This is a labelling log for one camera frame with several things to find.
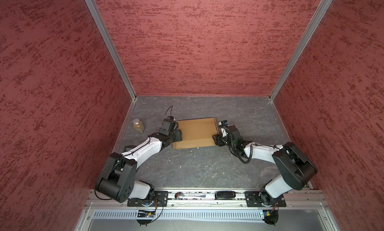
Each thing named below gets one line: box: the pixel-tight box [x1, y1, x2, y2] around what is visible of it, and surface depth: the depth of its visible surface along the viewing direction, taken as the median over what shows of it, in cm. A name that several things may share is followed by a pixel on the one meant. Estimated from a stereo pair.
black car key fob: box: [214, 190, 236, 200], surface depth 79 cm
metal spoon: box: [174, 191, 207, 200], surface depth 77 cm
